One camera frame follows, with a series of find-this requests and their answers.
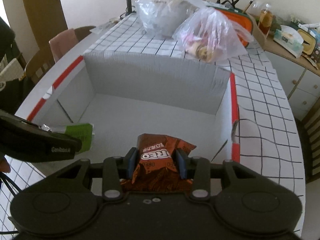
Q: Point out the amber liquid bottle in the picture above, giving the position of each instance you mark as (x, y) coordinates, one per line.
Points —
(265, 19)

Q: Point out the large clear plastic bag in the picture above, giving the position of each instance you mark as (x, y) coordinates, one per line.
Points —
(161, 18)

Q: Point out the white drawer cabinet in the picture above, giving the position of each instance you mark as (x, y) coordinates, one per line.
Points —
(298, 77)

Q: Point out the power strip on table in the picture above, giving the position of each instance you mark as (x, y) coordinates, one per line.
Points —
(103, 27)

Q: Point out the silver desk lamp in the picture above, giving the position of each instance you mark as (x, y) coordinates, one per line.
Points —
(129, 9)

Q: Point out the wooden door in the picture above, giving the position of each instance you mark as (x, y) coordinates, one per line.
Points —
(46, 20)

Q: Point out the wooden chair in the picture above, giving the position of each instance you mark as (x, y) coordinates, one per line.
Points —
(43, 60)
(308, 131)

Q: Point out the left wooden chair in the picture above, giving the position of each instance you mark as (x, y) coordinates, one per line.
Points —
(43, 60)

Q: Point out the white grid tablecloth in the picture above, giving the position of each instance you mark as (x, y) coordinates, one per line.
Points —
(266, 138)

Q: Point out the small plastic bag with snacks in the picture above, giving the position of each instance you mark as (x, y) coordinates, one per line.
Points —
(188, 37)

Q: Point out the right wooden chair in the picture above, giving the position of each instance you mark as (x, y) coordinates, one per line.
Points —
(308, 131)

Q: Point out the pink cloth on chair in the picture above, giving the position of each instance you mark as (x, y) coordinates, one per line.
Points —
(63, 43)

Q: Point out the brown Oreo snack packet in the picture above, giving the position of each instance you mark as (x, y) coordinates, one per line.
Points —
(156, 170)

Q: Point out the tissue box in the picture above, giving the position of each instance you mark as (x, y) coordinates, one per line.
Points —
(289, 39)

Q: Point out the orange green box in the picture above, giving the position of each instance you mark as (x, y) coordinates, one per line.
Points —
(226, 28)

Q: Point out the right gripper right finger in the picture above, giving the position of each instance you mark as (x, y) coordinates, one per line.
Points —
(196, 169)

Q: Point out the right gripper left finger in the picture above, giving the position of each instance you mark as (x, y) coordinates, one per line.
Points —
(115, 169)

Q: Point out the green snack packet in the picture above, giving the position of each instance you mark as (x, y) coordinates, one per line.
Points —
(81, 131)

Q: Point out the red cardboard box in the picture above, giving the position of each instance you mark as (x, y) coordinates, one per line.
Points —
(125, 95)

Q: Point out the left human hand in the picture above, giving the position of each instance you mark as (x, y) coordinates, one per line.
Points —
(4, 165)

